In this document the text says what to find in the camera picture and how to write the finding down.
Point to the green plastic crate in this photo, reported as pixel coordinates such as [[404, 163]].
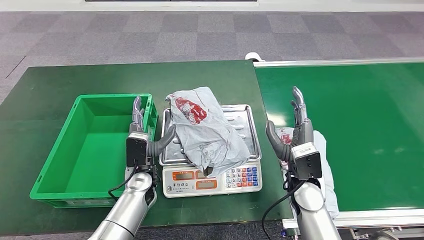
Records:
[[82, 149]]

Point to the white conveyor end cap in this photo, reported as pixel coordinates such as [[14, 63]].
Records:
[[252, 55]]

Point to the green belt conveyor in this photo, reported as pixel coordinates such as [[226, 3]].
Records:
[[364, 116]]

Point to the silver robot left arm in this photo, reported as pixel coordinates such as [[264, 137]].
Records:
[[129, 212]]

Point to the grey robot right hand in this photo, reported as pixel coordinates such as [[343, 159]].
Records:
[[303, 130]]

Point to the grey courier bag red print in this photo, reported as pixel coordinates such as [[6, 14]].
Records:
[[205, 132], [328, 172]]

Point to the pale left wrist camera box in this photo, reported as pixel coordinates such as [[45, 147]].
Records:
[[136, 150]]

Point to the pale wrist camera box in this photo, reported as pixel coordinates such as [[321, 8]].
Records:
[[136, 150], [306, 162]]

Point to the electronic scale with steel tray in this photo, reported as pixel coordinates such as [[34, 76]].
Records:
[[185, 184]]

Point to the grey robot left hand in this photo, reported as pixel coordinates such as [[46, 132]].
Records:
[[137, 116]]

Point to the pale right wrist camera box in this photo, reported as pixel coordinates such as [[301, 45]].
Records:
[[306, 162]]

